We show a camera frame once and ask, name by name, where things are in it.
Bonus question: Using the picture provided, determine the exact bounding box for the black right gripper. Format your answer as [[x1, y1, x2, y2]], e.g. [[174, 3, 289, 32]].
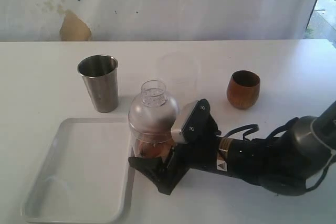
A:
[[128, 115, 223, 195]]

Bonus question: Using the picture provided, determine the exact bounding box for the clear glass jar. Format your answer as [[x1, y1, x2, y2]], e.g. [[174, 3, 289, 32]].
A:
[[132, 134, 175, 161]]

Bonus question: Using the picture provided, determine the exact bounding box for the clear plastic dome lid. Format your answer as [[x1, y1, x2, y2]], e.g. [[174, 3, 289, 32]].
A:
[[128, 80, 179, 144]]

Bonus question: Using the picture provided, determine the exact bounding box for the brown wooden cup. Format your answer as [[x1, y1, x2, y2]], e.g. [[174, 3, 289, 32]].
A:
[[226, 70, 260, 110]]

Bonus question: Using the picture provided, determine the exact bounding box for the grey metal cup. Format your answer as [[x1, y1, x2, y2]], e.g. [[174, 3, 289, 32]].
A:
[[77, 55, 119, 113]]

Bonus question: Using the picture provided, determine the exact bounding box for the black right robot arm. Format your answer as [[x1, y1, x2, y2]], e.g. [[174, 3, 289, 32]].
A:
[[128, 99, 335, 196]]

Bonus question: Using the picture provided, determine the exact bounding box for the clear plastic tray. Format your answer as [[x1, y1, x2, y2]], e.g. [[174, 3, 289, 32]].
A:
[[20, 116, 133, 223]]

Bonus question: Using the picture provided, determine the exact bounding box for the translucent plastic measuring cup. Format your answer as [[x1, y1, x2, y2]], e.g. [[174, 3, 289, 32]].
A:
[[155, 51, 200, 108]]

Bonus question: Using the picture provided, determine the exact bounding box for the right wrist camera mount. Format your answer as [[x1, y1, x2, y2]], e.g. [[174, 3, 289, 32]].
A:
[[171, 99, 210, 144]]

